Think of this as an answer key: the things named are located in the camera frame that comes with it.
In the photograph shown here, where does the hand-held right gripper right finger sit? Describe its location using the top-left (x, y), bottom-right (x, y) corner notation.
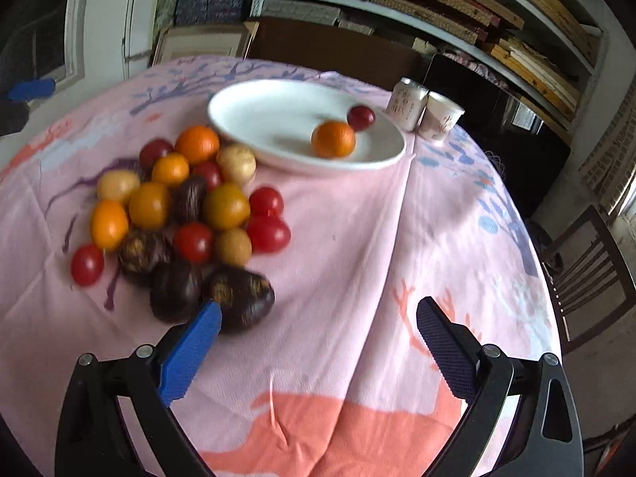
top-left (416, 297), bottom-right (584, 477)

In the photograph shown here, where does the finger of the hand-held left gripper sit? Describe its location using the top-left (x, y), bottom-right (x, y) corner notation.
top-left (7, 78), bottom-right (56, 103)

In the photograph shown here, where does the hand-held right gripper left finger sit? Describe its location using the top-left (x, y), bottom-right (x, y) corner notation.
top-left (56, 299), bottom-right (223, 477)

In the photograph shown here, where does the dark purple passion fruit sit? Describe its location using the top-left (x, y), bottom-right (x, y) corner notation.
top-left (171, 175), bottom-right (208, 224)
top-left (117, 230), bottom-right (174, 284)
top-left (150, 260), bottom-right (204, 324)
top-left (205, 269), bottom-right (275, 334)

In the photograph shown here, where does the red cherry tomato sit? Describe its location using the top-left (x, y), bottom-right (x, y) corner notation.
top-left (173, 222), bottom-right (216, 264)
top-left (70, 243), bottom-right (105, 287)
top-left (248, 186), bottom-right (284, 218)
top-left (246, 215), bottom-right (292, 254)

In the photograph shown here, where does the tan round fruit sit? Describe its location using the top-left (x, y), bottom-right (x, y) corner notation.
top-left (96, 170), bottom-right (141, 204)
top-left (215, 227), bottom-right (253, 268)
top-left (215, 143), bottom-right (258, 184)

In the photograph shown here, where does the yellow-green citrus fruit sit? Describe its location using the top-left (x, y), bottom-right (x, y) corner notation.
top-left (202, 183), bottom-right (251, 231)

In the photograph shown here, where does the oval orange kumquat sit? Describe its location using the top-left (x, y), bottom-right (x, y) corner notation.
top-left (90, 200), bottom-right (130, 252)

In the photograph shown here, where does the large orange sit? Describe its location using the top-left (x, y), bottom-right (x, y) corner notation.
top-left (311, 120), bottom-right (357, 159)
top-left (175, 126), bottom-right (221, 165)

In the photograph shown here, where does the white plate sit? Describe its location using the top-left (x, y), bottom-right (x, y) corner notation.
top-left (207, 79), bottom-right (407, 172)

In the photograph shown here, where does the white leaning board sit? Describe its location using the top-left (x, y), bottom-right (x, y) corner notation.
top-left (114, 0), bottom-right (170, 68)

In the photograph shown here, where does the pink printed tablecloth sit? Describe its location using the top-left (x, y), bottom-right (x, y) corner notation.
top-left (0, 54), bottom-right (564, 477)

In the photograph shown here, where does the dark wooden chair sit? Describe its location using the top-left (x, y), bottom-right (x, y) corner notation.
top-left (539, 204), bottom-right (636, 356)

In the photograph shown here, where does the framed picture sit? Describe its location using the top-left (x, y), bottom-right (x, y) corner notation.
top-left (151, 22), bottom-right (259, 65)

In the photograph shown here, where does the stack of blue patterned boxes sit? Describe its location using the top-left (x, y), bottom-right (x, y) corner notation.
top-left (174, 0), bottom-right (249, 25)

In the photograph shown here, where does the glossy black panel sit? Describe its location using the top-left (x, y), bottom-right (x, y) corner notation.
top-left (422, 52), bottom-right (572, 219)

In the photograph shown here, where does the printed paper cup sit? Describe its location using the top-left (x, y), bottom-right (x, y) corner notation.
top-left (417, 91), bottom-right (465, 146)

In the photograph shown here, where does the bright window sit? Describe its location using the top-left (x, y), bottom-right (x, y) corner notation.
top-left (603, 159), bottom-right (636, 229)

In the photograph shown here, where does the white drink can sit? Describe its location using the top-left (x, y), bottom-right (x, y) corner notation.
top-left (386, 77), bottom-right (429, 132)

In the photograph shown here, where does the stack of grey boxes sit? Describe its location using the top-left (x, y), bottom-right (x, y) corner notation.
top-left (261, 0), bottom-right (343, 25)

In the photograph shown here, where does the white shelf unit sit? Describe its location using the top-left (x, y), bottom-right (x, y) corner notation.
top-left (248, 0), bottom-right (609, 132)

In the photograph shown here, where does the pink cloth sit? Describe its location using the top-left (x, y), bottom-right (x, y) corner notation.
top-left (442, 50), bottom-right (498, 80)

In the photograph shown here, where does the brown wooden board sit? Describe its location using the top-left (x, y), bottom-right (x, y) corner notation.
top-left (243, 17), bottom-right (433, 95)

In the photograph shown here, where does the stack of yellow wooden boxes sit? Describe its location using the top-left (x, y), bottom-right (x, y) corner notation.
top-left (479, 0), bottom-right (602, 110)

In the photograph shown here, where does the white window frame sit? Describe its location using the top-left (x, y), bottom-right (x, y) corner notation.
top-left (30, 0), bottom-right (100, 90)

